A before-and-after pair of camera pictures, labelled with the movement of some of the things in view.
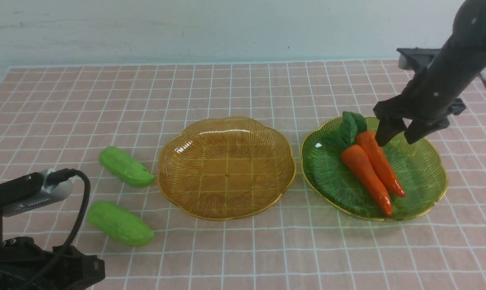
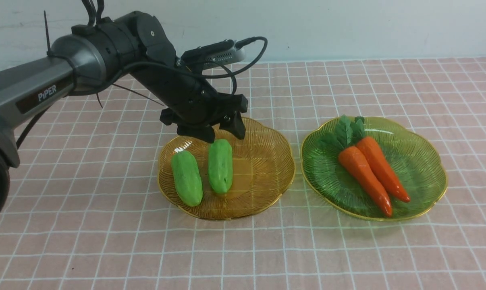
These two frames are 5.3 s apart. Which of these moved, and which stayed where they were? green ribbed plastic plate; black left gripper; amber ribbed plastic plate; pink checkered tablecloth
Moved: black left gripper
Stayed: green ribbed plastic plate; pink checkered tablecloth; amber ribbed plastic plate
